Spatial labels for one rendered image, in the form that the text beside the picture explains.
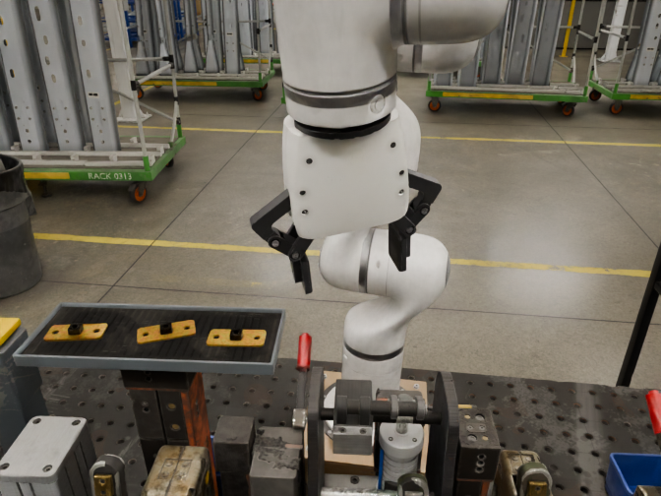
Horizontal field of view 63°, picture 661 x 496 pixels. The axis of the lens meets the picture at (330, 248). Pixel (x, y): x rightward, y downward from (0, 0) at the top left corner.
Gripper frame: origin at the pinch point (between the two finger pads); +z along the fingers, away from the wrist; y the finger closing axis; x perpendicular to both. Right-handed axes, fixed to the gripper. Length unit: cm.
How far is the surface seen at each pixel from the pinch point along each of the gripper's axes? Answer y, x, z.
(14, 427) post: 51, -27, 40
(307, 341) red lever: 2.9, -17.6, 27.5
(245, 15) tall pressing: -85, -909, 201
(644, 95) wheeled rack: -503, -476, 250
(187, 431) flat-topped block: 24, -17, 41
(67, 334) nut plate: 37, -27, 24
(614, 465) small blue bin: -52, -5, 69
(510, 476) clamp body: -17.5, 7.2, 34.5
